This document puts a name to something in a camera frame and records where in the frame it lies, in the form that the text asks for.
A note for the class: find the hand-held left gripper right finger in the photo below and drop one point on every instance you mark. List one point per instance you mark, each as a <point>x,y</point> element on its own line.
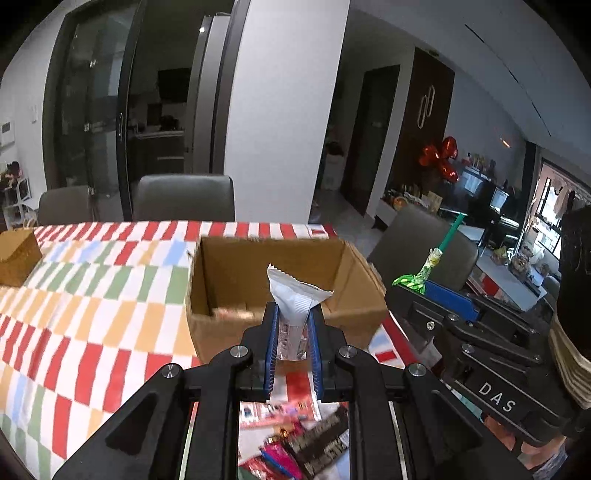
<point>315,355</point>

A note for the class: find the cluttered sideboard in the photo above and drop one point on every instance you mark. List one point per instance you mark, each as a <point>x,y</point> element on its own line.
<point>408,198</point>

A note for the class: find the red snack packet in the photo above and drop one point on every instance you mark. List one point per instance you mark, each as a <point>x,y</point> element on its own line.
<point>277,413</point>

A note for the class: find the large cardboard box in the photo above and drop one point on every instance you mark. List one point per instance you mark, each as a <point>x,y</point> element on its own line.
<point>258,272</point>

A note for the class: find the small brown box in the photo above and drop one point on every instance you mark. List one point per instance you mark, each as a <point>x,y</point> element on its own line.
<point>16,256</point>

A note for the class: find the white snack packet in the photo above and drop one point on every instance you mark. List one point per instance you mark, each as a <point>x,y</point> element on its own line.
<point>293,300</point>

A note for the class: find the dark wooden door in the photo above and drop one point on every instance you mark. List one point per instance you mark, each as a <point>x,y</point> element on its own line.
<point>369,138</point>

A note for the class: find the black snack packet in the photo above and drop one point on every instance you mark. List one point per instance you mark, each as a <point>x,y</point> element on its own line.
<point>321,438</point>

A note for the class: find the low coffee table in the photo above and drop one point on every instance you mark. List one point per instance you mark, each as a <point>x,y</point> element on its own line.
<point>505,277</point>

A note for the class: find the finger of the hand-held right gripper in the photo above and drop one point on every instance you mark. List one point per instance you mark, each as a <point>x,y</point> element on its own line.
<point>420,318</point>
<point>455,302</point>

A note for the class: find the pink snack packet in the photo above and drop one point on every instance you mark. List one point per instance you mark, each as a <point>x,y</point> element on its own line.
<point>281,457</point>

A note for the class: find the colourful checkered tablecloth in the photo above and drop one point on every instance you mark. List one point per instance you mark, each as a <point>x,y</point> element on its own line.
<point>92,314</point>

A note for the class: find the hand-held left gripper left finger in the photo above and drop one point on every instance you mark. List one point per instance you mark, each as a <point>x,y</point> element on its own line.
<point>271,350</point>

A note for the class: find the grey chair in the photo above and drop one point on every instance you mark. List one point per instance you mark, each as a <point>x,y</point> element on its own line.
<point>184,196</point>
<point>425,240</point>
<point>64,205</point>

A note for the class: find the red foil balloon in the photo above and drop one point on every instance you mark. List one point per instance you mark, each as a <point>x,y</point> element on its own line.
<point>441,159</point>

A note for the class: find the white storage shelf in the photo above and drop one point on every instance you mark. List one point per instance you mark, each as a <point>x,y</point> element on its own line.
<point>16,194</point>

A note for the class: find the dark glass sliding door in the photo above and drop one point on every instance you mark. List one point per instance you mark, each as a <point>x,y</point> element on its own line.
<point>92,115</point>

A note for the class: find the green lollipop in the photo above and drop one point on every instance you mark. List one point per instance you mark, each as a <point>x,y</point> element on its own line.
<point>415,279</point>

